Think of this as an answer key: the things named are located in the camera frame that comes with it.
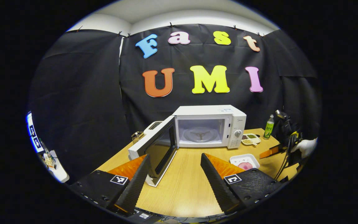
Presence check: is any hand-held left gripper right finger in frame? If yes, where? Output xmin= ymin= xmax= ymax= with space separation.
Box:
xmin=200 ymin=152 xmax=283 ymax=216

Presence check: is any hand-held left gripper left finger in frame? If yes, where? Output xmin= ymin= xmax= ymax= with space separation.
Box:
xmin=69 ymin=154 xmax=151 ymax=214

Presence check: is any white tray with pink meat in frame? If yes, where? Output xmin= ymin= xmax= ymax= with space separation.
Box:
xmin=229 ymin=154 xmax=260 ymax=171

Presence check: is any white microwave oven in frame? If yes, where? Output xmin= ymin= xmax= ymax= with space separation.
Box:
xmin=128 ymin=105 xmax=247 ymax=188

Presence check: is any glass microwave turntable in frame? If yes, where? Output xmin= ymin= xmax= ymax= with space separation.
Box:
xmin=184 ymin=127 xmax=218 ymax=143

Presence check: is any green drink bottle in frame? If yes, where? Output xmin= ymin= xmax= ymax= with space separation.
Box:
xmin=263 ymin=114 xmax=275 ymax=140

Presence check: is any white divided dish of beans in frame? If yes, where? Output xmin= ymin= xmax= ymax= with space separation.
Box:
xmin=241 ymin=133 xmax=261 ymax=146

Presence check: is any white toaster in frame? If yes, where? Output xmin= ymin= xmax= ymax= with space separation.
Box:
xmin=144 ymin=121 xmax=164 ymax=135

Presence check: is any white side table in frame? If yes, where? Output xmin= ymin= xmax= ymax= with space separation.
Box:
xmin=42 ymin=150 xmax=70 ymax=183

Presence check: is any black backdrop cloth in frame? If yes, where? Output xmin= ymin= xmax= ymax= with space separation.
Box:
xmin=28 ymin=23 xmax=322 ymax=184

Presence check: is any white board with photos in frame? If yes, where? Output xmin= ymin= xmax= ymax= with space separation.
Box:
xmin=26 ymin=111 xmax=44 ymax=153

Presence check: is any metal wire rack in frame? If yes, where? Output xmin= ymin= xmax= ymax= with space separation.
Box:
xmin=131 ymin=131 xmax=145 ymax=144

